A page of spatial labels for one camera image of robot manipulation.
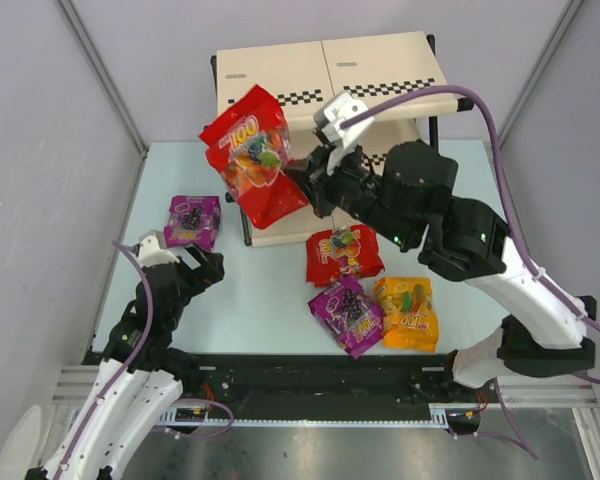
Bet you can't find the red fruit candy bag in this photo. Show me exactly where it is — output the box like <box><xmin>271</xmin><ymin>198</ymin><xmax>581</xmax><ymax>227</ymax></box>
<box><xmin>199</xmin><ymin>85</ymin><xmax>308</xmax><ymax>229</ymax></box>
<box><xmin>305</xmin><ymin>224</ymin><xmax>384</xmax><ymax>287</ymax></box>

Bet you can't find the purple grape candy bag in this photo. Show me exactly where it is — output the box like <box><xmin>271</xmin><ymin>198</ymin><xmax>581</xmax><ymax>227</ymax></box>
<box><xmin>308</xmin><ymin>275</ymin><xmax>384</xmax><ymax>359</ymax></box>
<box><xmin>163</xmin><ymin>195</ymin><xmax>221</xmax><ymax>251</ymax></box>

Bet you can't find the orange candy bag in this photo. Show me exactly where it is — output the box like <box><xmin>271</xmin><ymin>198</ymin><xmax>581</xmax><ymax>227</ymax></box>
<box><xmin>373</xmin><ymin>277</ymin><xmax>440</xmax><ymax>353</ymax></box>

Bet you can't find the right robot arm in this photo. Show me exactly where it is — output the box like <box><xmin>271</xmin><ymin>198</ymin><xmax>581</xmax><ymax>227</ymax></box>
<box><xmin>284</xmin><ymin>140</ymin><xmax>596</xmax><ymax>388</ymax></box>

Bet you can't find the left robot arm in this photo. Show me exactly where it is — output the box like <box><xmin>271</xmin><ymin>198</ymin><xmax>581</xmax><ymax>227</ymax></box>
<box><xmin>25</xmin><ymin>232</ymin><xmax>225</xmax><ymax>479</ymax></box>

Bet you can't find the beige three-tier shelf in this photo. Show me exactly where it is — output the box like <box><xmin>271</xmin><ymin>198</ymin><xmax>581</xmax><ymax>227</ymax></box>
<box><xmin>209</xmin><ymin>30</ymin><xmax>475</xmax><ymax>248</ymax></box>

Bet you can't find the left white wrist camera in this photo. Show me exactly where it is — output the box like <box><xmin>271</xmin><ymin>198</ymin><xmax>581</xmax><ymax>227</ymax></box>
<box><xmin>131</xmin><ymin>230</ymin><xmax>180</xmax><ymax>268</ymax></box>

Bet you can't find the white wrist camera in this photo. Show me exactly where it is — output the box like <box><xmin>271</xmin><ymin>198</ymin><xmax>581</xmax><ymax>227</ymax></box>
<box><xmin>131</xmin><ymin>230</ymin><xmax>180</xmax><ymax>268</ymax></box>
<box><xmin>313</xmin><ymin>91</ymin><xmax>375</xmax><ymax>176</ymax></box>

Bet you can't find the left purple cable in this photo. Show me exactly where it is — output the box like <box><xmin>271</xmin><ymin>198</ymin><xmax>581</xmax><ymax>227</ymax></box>
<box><xmin>54</xmin><ymin>240</ymin><xmax>236</xmax><ymax>471</ymax></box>

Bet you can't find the purple cable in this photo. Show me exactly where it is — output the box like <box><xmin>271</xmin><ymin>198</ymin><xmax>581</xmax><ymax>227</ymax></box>
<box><xmin>340</xmin><ymin>84</ymin><xmax>600</xmax><ymax>386</ymax></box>
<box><xmin>54</xmin><ymin>240</ymin><xmax>236</xmax><ymax>471</ymax></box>

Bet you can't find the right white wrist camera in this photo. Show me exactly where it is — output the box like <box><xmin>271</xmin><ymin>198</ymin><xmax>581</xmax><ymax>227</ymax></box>
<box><xmin>313</xmin><ymin>91</ymin><xmax>375</xmax><ymax>176</ymax></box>

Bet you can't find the aluminium rail frame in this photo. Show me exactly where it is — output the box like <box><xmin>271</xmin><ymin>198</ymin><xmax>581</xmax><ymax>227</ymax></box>
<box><xmin>51</xmin><ymin>364</ymin><xmax>599</xmax><ymax>426</ymax></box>

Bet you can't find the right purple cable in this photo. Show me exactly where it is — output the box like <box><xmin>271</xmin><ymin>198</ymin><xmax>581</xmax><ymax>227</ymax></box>
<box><xmin>340</xmin><ymin>84</ymin><xmax>600</xmax><ymax>386</ymax></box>

